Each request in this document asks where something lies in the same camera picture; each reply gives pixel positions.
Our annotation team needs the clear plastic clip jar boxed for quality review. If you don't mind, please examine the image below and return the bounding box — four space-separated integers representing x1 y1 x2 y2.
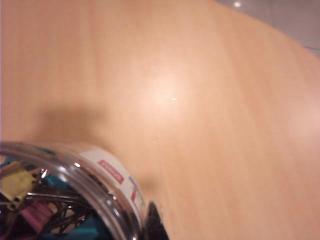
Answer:
0 141 149 240

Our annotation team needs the pink binder clip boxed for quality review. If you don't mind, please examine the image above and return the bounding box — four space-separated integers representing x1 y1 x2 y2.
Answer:
19 201 55 234

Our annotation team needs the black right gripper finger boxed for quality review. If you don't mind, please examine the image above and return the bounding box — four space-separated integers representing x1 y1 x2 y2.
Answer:
144 200 173 240

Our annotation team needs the teal binder clip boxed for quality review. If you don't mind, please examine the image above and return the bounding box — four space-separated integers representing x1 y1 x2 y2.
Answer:
49 216 109 240

